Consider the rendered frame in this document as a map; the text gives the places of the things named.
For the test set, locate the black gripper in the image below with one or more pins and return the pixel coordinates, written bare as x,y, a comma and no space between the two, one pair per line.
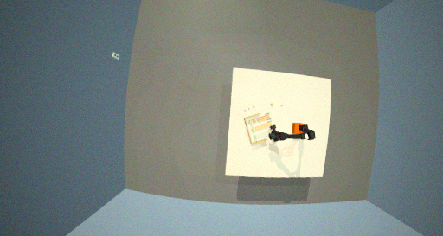
273,128

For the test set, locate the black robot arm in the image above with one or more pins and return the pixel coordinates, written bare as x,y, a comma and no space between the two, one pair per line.
283,136

